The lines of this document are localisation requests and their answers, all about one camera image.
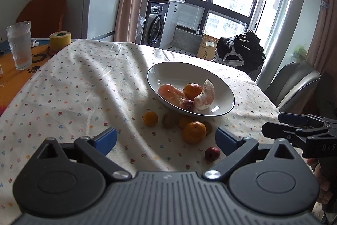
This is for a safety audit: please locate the dark red plum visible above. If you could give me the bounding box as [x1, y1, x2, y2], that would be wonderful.
[205, 147, 221, 162]
[181, 100, 195, 112]

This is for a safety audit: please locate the large orange mandarin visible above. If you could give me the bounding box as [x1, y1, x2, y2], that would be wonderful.
[182, 122, 207, 144]

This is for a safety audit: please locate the peeled pomelo segment long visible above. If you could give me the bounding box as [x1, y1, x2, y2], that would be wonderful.
[193, 79, 215, 111]

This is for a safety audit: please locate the small orange kumquat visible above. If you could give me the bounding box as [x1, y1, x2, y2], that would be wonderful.
[143, 111, 159, 127]

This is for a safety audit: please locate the brown longan fruit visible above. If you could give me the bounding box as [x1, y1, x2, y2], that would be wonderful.
[162, 112, 179, 129]

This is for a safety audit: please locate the pomelo segment pink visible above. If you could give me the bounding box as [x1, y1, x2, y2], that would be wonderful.
[158, 84, 187, 108]

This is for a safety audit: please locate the white kitchen cabinet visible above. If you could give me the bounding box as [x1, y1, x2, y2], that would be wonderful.
[159, 2, 183, 49]

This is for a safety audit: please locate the person right hand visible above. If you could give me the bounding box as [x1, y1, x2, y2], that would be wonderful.
[306, 159, 332, 204]

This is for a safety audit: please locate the grey leather chair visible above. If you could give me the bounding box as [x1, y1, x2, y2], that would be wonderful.
[265, 62, 321, 114]

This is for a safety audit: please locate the floral white tablecloth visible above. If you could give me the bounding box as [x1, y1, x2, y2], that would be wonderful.
[1, 40, 279, 224]

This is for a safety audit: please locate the white bowl with blue rim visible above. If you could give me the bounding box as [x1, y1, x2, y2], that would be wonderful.
[147, 62, 235, 118]

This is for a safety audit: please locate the black clothes pile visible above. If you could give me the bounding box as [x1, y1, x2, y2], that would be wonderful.
[217, 30, 266, 80]

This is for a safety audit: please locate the cardboard box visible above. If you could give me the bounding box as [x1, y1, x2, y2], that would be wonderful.
[197, 34, 218, 61]

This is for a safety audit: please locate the yellow tape roll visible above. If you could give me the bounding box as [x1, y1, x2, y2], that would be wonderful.
[50, 31, 71, 52]

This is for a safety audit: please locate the clear drinking glass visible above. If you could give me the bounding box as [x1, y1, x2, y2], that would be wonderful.
[6, 21, 33, 70]

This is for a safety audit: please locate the orange chair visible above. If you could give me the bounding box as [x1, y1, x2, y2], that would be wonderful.
[16, 0, 66, 38]

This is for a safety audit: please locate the grey washing machine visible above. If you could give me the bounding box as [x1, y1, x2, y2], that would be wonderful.
[142, 0, 169, 48]

